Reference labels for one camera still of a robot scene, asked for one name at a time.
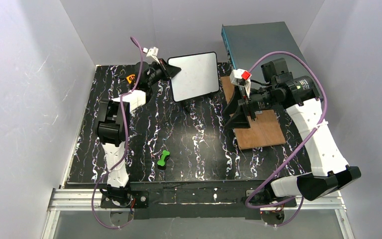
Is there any grey metal network switch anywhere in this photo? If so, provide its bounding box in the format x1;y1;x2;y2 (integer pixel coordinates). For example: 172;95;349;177
221;21;323;100

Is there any brown wooden board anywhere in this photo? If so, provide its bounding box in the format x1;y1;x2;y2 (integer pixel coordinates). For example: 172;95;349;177
220;76;286;149

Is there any aluminium frame rail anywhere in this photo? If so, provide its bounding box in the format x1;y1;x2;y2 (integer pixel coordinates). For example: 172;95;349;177
41;109;355;239

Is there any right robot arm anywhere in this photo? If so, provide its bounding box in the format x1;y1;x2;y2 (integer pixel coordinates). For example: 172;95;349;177
223;58;362;202

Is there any green bone-shaped eraser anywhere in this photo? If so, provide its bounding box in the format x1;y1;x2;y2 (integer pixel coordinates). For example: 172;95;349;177
157;150;170;170

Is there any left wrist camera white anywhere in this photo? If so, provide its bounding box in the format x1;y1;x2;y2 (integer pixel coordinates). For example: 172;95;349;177
142;47;160;64

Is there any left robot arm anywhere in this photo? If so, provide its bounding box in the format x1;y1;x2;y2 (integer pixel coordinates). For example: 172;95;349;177
95;59;182;203

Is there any orange tape measure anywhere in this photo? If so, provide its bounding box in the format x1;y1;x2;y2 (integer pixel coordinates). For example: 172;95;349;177
126;74;135;85

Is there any small white whiteboard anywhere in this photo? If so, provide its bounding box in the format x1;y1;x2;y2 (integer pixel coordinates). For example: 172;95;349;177
168;52;219;102

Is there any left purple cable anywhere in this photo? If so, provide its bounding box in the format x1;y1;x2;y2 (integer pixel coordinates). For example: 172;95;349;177
91;36;146;230

